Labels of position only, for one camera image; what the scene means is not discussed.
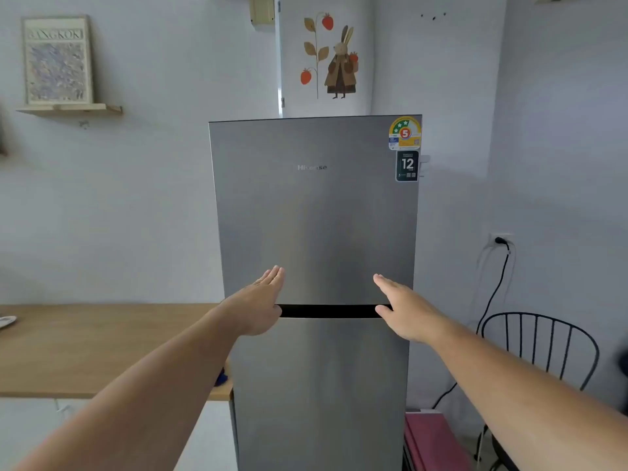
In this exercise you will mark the framed art poster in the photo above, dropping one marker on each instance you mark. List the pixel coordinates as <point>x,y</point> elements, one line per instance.
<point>56,61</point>

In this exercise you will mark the dark warranty sticker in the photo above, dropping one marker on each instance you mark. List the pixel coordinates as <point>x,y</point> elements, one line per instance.
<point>407,165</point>

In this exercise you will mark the yellow green energy sticker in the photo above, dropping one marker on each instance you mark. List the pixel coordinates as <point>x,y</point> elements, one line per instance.
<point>404,133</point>

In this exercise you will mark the blue cloth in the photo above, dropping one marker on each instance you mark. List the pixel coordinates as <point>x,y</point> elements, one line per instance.
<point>221,378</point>

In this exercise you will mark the person's right forearm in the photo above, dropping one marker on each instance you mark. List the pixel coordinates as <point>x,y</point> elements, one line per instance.
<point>530,402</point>

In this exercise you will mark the pink box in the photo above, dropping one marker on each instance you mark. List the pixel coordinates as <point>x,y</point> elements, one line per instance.
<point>432,441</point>

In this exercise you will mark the person's left hand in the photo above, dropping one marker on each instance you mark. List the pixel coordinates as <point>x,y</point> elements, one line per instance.
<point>255,309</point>

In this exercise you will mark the white wall socket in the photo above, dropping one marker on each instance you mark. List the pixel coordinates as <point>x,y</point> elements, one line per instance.
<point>493,237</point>

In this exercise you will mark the beige electrical box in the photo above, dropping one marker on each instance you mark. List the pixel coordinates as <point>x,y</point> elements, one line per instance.
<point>261,9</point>

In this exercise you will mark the rabbit wall sticker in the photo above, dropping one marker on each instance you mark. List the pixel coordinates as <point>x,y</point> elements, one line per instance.
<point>341,63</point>

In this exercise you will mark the wooden wall shelf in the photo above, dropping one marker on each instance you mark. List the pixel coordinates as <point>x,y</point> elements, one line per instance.
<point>68,110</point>

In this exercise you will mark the silver refrigerator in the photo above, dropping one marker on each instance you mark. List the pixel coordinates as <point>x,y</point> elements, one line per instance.
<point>314,215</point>

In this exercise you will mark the person's right hand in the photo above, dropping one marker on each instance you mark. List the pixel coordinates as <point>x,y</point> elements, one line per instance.
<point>412,313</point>

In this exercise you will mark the person's left forearm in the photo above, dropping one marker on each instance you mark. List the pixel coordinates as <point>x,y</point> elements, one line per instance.
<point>147,397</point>

